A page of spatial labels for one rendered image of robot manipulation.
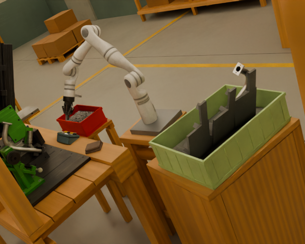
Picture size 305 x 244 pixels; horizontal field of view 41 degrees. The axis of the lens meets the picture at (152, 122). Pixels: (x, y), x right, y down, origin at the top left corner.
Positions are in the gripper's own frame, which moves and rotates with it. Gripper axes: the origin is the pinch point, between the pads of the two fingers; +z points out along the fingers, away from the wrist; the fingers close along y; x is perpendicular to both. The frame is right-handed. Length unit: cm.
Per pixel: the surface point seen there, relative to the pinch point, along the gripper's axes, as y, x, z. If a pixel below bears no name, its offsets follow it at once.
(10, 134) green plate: -1.3, -37.1, 11.2
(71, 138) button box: 12.8, -3.6, 12.1
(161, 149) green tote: 90, 1, 7
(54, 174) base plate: 30.6, -24.0, 29.9
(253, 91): 118, 35, -26
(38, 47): -557, 255, -101
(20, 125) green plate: -1.6, -31.2, 5.8
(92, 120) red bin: -1.2, 21.1, 1.5
